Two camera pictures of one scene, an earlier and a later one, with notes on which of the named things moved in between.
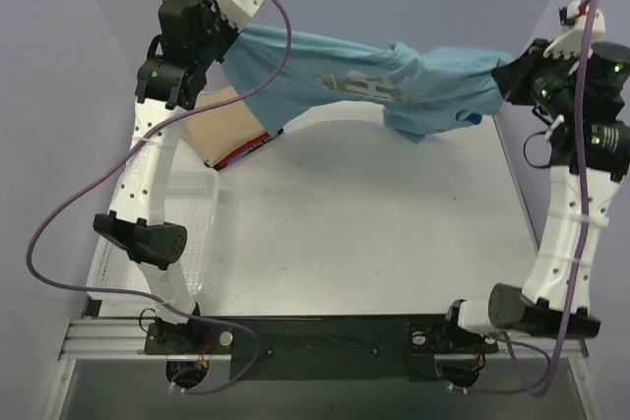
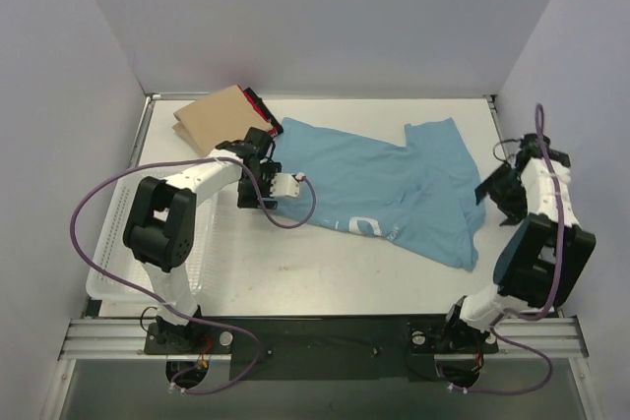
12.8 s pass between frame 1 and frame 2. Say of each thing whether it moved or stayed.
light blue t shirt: moved
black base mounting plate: stayed
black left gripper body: moved
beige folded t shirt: stayed
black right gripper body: moved
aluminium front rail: stayed
